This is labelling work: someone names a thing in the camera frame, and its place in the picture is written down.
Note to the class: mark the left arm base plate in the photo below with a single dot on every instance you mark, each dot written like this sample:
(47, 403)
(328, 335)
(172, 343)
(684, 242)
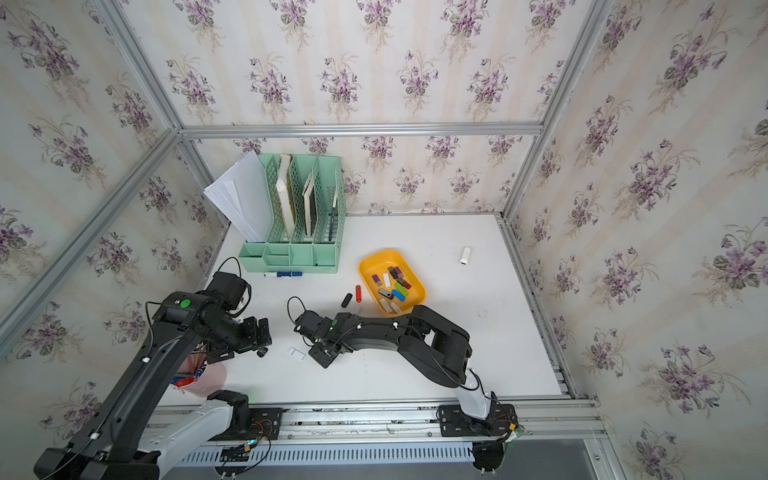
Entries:
(247, 421)

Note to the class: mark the green usb flash drive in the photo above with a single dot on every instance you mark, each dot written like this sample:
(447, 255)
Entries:
(401, 288)

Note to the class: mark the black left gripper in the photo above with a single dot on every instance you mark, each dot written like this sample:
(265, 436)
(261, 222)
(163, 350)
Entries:
(253, 337)

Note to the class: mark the white paper stack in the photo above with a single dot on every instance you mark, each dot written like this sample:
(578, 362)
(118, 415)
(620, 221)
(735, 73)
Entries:
(241, 195)

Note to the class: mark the aluminium front rail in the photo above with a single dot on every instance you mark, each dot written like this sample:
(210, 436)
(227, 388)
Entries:
(545, 418)

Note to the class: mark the pink pen cup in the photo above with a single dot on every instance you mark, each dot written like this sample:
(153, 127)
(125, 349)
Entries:
(198, 376)

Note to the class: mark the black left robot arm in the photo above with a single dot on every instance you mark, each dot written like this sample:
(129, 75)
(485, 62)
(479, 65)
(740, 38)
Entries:
(108, 445)

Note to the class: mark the green desk file organizer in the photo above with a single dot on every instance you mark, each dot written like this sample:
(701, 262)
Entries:
(308, 211)

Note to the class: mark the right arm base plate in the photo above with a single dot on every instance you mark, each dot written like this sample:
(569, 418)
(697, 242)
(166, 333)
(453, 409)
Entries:
(501, 421)

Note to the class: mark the yellow plastic storage box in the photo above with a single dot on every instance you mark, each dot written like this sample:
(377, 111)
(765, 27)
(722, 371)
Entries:
(378, 264)

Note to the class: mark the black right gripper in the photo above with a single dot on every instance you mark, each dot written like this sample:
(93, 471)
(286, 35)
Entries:
(319, 362)

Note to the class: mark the blue marker pen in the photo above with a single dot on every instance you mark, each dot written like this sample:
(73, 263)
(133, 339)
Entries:
(283, 274)

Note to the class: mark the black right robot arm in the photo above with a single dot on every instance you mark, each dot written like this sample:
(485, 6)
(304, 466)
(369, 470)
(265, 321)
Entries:
(435, 346)

